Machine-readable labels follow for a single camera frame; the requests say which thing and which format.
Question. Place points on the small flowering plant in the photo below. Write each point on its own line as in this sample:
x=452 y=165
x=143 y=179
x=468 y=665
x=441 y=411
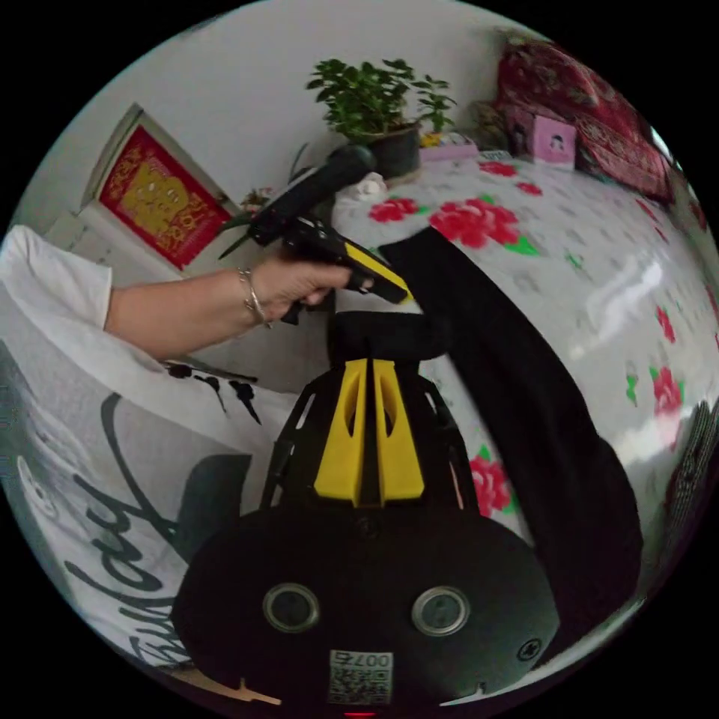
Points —
x=255 y=199

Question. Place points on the red patterned folded quilt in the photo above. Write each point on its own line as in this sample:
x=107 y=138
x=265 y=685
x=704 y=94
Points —
x=562 y=78

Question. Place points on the pink box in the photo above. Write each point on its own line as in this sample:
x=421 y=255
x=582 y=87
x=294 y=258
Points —
x=555 y=141

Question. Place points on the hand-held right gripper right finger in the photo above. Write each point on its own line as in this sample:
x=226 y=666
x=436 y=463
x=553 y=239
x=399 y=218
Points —
x=400 y=455

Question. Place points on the person's body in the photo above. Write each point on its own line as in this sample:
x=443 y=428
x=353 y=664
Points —
x=73 y=404

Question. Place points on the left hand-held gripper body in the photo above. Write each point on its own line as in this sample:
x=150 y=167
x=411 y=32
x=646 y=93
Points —
x=306 y=238

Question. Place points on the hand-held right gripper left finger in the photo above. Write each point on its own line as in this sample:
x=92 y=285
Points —
x=340 y=449

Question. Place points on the person's left hand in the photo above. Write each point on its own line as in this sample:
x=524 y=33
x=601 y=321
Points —
x=292 y=286

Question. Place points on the red framed picture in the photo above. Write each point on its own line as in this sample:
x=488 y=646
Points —
x=163 y=205

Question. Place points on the potted green plant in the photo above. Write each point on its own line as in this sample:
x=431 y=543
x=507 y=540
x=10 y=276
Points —
x=393 y=151

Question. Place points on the person's left forearm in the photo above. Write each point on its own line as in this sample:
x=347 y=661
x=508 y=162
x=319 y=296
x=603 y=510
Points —
x=180 y=314

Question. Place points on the black pants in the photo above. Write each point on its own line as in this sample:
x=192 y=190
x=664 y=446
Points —
x=505 y=354

